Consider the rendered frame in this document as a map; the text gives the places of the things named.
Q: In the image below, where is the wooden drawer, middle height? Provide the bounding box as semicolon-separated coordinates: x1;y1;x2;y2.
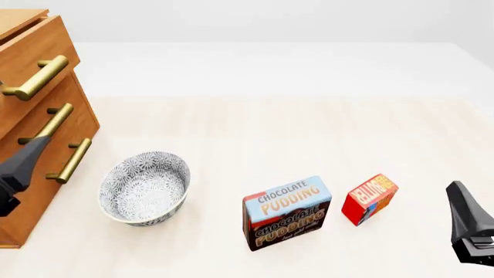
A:
0;71;90;186

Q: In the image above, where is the wooden drawer, slightly open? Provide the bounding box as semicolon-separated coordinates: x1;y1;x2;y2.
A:
0;15;82;141

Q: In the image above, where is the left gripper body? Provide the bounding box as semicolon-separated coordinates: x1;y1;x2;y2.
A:
0;176;22;219

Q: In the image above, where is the blue-white patterned bowl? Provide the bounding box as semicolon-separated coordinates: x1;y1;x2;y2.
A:
98;151;192;228

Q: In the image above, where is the red butter box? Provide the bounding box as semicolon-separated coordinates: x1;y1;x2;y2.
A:
340;173;400;227

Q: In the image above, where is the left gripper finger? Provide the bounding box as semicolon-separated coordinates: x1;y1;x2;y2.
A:
0;134;52;197

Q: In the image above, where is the chocolate pudding box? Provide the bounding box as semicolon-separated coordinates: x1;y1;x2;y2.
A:
242;175;333;253

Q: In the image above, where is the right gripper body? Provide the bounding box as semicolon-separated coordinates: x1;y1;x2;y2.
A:
451;229;494;266

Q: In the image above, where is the long brass drawer handle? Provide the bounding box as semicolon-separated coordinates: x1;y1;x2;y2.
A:
1;54;70;102

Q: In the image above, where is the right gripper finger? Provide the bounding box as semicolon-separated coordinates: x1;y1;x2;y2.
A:
445;180;494;242

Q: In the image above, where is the medium brass drawer handle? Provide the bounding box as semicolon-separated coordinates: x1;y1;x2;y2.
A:
17;102;75;145

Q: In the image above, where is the wooden drawer, lowest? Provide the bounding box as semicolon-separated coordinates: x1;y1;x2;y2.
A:
0;97;101;250

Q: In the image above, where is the wooden cabinet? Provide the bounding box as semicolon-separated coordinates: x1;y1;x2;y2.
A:
0;8;101;250

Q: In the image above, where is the short brass drawer handle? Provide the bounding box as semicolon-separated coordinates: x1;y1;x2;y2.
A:
45;137;93;185

